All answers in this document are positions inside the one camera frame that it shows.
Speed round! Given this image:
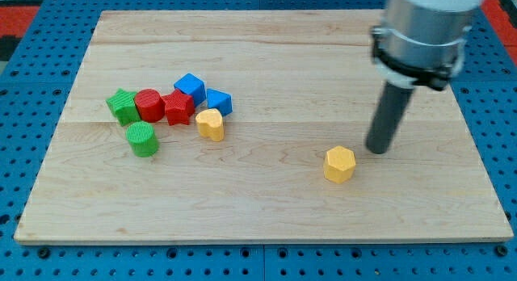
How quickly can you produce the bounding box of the light wooden board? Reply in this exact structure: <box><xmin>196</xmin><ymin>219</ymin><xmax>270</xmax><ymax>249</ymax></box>
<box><xmin>14</xmin><ymin>10</ymin><xmax>514</xmax><ymax>245</ymax></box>

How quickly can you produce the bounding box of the green star block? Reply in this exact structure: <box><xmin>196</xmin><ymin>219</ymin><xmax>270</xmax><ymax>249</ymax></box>
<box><xmin>106</xmin><ymin>89</ymin><xmax>141</xmax><ymax>126</ymax></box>

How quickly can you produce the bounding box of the blue cube block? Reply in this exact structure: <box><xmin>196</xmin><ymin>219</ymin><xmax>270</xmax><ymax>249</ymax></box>
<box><xmin>173</xmin><ymin>73</ymin><xmax>206</xmax><ymax>107</ymax></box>

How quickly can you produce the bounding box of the blue triangle block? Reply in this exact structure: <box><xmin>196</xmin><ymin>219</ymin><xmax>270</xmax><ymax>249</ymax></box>
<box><xmin>207</xmin><ymin>88</ymin><xmax>233</xmax><ymax>116</ymax></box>

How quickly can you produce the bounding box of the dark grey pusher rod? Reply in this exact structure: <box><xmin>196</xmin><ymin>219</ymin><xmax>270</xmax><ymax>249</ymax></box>
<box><xmin>365</xmin><ymin>82</ymin><xmax>414</xmax><ymax>154</ymax></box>

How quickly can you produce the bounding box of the yellow hexagon block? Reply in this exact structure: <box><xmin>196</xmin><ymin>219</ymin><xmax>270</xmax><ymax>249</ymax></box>
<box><xmin>323</xmin><ymin>145</ymin><xmax>356</xmax><ymax>183</ymax></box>

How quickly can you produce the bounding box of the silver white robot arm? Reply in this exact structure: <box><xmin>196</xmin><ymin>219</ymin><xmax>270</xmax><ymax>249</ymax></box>
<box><xmin>371</xmin><ymin>0</ymin><xmax>484</xmax><ymax>91</ymax></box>

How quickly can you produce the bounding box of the red star block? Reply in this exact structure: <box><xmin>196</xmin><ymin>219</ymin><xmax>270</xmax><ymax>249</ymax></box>
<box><xmin>162</xmin><ymin>89</ymin><xmax>195</xmax><ymax>126</ymax></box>

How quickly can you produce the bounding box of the red cylinder block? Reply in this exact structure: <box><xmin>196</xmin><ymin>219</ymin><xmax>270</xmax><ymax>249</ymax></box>
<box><xmin>134</xmin><ymin>89</ymin><xmax>165</xmax><ymax>123</ymax></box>

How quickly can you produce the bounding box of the green cylinder block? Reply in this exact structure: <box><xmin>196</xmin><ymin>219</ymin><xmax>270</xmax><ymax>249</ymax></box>
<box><xmin>126</xmin><ymin>121</ymin><xmax>159</xmax><ymax>157</ymax></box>

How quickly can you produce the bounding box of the yellow heart block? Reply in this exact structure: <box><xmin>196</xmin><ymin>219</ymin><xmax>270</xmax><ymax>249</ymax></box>
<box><xmin>195</xmin><ymin>108</ymin><xmax>225</xmax><ymax>142</ymax></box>

